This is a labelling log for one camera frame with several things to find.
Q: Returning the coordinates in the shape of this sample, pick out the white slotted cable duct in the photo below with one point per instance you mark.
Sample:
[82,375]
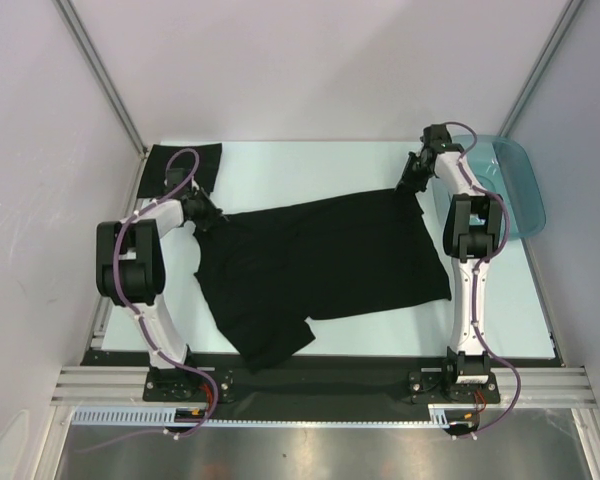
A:
[138,416]

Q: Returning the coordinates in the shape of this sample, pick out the teal transparent plastic bin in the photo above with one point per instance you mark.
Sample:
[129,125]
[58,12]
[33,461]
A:
[495,164]

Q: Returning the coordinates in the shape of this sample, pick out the aluminium corner post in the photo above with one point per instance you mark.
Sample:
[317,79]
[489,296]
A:
[96,65]
[557,35]

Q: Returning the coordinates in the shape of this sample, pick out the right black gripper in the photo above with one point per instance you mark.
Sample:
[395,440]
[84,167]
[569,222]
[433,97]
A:
[412,175]

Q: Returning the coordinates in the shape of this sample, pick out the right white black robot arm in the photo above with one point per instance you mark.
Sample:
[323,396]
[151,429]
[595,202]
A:
[475,231]

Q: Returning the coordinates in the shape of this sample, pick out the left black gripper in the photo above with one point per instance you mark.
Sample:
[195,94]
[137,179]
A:
[214,216]

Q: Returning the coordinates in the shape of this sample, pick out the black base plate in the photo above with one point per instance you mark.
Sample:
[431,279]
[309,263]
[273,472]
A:
[392,403]

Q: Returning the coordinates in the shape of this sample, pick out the right aluminium corner post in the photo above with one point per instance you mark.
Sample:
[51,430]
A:
[557,35]

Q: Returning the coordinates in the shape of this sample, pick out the left aluminium corner post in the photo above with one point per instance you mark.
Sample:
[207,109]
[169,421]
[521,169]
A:
[96,65]

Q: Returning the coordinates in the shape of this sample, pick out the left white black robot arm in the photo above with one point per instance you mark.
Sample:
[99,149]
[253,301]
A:
[130,271]

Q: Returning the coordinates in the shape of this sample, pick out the aluminium frame rail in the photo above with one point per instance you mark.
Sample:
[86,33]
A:
[540,385]

